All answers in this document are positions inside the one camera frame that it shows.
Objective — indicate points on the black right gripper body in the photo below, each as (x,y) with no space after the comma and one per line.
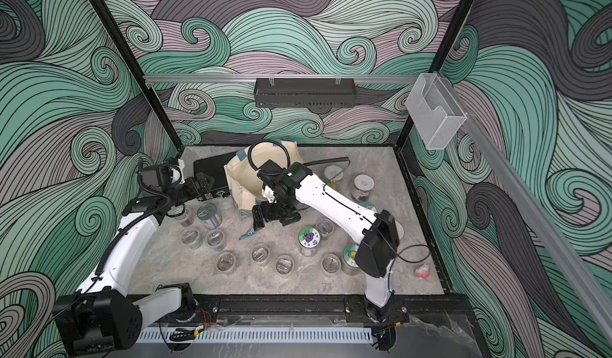
(280,210)

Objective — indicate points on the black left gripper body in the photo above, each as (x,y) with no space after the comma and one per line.
(190,190)

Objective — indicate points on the purple yellow label seed can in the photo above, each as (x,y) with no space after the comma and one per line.
(209,216)

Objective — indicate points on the clear red-bottom jar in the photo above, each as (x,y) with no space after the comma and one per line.
(186,219)

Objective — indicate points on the purple flower label jar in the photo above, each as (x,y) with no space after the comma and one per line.
(309,240)

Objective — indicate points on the cream canvas tote bag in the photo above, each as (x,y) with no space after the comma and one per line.
(254,170)

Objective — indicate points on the clear small seed jar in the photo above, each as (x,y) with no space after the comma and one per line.
(330,264)

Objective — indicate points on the white lid flower jar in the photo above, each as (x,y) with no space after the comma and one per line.
(349,265)

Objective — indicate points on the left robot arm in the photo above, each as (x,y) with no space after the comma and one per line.
(99,317)

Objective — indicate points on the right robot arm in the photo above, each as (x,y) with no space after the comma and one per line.
(375,233)

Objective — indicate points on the black ribbed hard case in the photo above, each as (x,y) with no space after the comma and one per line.
(214,166)

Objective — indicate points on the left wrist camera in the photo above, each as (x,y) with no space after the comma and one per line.
(176,167)

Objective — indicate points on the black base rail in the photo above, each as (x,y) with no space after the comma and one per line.
(439,310)

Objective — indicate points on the black wall shelf tray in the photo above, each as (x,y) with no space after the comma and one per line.
(304,93)

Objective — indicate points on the white slotted cable duct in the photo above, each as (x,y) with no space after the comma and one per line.
(285,335)

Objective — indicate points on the white mesh wall basket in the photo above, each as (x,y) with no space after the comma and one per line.
(435,109)

